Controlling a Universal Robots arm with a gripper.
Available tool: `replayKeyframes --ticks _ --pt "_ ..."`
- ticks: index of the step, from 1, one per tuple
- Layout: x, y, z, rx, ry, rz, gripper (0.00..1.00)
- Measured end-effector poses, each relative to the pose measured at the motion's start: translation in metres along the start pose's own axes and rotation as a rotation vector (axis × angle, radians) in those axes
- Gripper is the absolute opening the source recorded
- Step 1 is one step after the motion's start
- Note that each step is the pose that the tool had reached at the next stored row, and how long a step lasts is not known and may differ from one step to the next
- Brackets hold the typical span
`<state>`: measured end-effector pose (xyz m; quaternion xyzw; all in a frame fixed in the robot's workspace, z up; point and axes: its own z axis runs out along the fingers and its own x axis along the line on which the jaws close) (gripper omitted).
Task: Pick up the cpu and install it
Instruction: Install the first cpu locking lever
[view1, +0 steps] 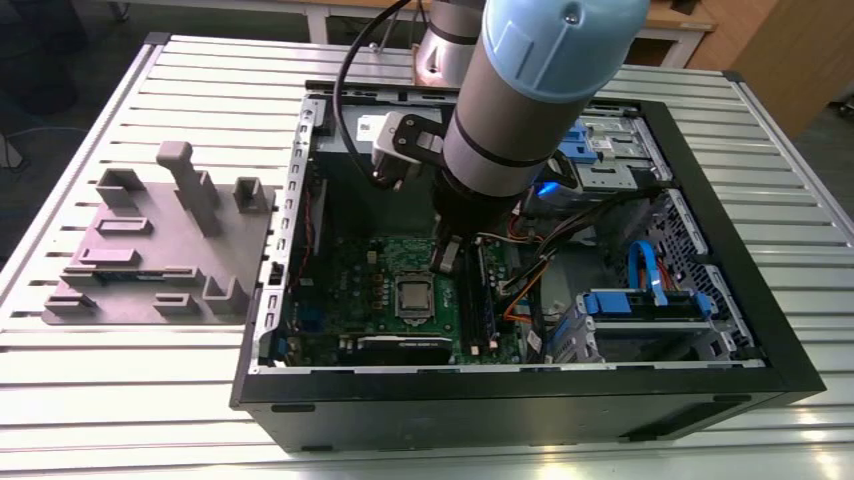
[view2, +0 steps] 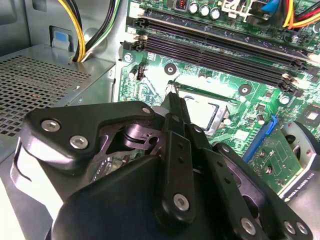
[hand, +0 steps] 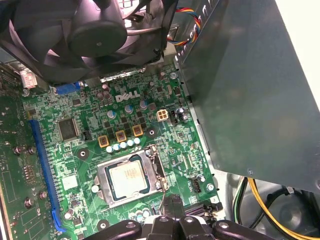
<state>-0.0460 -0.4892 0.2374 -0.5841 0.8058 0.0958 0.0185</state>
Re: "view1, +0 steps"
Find green RAM stick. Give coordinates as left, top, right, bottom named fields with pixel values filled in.
left=92, top=269, right=168, bottom=282

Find wooden desk white frame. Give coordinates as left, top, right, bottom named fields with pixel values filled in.
left=626, top=0, right=721, bottom=69

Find silver CPU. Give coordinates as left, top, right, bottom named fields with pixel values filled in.
left=398, top=278, right=435, bottom=309

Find black PC case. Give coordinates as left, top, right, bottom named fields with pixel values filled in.
left=230, top=78, right=827, bottom=454

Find metal socket cover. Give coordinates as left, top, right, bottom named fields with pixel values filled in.
left=394, top=269, right=439, bottom=319

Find black graphics card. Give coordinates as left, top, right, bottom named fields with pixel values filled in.
left=338, top=333, right=454, bottom=366

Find multicolour power wires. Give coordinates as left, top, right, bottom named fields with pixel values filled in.
left=507, top=218, right=539, bottom=245

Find grey power supply unit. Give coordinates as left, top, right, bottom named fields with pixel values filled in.
left=312, top=104, right=447, bottom=232

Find grey parts rack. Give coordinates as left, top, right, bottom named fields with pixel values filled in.
left=40, top=141, right=279, bottom=327

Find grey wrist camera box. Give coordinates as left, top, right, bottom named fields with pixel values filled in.
left=356, top=112, right=410, bottom=162

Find thin cable with plug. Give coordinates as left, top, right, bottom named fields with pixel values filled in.
left=367, top=0, right=402, bottom=55

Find CPU socket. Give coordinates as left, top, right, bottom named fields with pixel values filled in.
left=394, top=269, right=442, bottom=319

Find white black wire bundle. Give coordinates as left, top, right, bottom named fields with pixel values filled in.
left=477, top=229, right=542, bottom=246

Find metal drive cage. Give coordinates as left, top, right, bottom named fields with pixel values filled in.
left=553, top=104, right=673, bottom=216

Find metal disk bay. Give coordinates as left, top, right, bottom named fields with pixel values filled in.
left=546, top=288, right=762, bottom=369

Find thick black cable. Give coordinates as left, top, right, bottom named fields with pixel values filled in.
left=332, top=0, right=419, bottom=189

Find black RAM slot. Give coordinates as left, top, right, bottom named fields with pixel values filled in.
left=471, top=238, right=494, bottom=354
left=455, top=269, right=477, bottom=354
left=465, top=239, right=485, bottom=354

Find black cable bundle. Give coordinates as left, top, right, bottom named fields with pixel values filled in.
left=498, top=192, right=663, bottom=297

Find hard disk in blue carrier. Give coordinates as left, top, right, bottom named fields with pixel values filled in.
left=574, top=288, right=714, bottom=326

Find wooden cabinet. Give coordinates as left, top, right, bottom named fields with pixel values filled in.
left=686, top=0, right=854, bottom=144

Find orange wires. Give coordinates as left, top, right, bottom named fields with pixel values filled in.
left=498, top=293, right=537, bottom=327

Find green motherboard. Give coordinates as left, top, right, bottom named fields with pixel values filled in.
left=286, top=229, right=529, bottom=366

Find blue SATA cable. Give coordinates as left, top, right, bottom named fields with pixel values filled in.
left=626, top=240, right=669, bottom=307

